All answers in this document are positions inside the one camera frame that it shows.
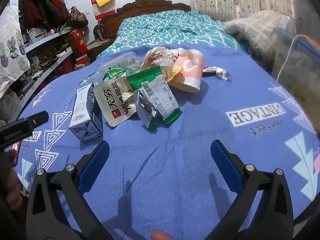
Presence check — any blue white milk carton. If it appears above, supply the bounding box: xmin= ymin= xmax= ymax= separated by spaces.
xmin=69 ymin=83 xmax=103 ymax=142

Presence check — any white snack pouch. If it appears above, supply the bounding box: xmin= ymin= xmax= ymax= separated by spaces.
xmin=93 ymin=76 xmax=136 ymax=127

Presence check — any clear plastic bottle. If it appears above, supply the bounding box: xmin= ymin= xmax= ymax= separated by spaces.
xmin=79 ymin=52 xmax=137 ymax=87

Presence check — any green white snack wrapper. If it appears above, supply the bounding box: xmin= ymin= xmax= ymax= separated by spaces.
xmin=127 ymin=66 xmax=182 ymax=131

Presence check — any red silver candy wrapper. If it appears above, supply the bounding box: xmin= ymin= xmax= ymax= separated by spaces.
xmin=202 ymin=66 xmax=230 ymax=81

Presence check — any red white paper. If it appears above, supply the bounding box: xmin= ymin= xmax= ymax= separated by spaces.
xmin=140 ymin=47 xmax=184 ymax=70

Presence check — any pink paper cup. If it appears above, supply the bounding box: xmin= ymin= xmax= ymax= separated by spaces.
xmin=169 ymin=49 xmax=204 ymax=93

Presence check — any green crushed can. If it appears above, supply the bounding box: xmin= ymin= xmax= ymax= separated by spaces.
xmin=103 ymin=66 xmax=139 ymax=82

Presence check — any person left hand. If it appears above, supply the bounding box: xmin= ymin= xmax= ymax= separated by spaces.
xmin=1 ymin=150 xmax=23 ymax=210

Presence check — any person right hand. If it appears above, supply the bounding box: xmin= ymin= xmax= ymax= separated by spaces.
xmin=151 ymin=230 xmax=174 ymax=240

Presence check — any white plant-print bag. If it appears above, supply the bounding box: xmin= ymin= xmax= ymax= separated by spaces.
xmin=0 ymin=0 xmax=30 ymax=96

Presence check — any blue patterned bed sheet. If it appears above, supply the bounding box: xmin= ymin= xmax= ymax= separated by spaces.
xmin=13 ymin=43 xmax=320 ymax=240

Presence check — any red gift box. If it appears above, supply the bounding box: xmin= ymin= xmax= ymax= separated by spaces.
xmin=69 ymin=30 xmax=89 ymax=66

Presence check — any grey cluttered shelf unit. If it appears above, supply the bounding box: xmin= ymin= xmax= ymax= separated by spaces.
xmin=1 ymin=0 xmax=88 ymax=125

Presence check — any carved wooden headboard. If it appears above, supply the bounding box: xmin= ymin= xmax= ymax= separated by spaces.
xmin=93 ymin=0 xmax=191 ymax=41

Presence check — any clear plastic storage box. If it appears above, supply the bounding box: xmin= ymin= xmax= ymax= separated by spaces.
xmin=272 ymin=19 xmax=319 ymax=135

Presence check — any teal patterned quilt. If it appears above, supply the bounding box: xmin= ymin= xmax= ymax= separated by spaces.
xmin=98 ymin=10 xmax=248 ymax=57

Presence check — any checked grey blanket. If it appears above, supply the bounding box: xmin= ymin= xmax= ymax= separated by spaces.
xmin=223 ymin=10 xmax=293 ymax=64

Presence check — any white cable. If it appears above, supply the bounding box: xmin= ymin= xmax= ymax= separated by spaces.
xmin=276 ymin=34 xmax=311 ymax=81

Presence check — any red wall calendar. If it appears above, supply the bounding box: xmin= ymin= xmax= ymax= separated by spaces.
xmin=91 ymin=0 xmax=116 ymax=20

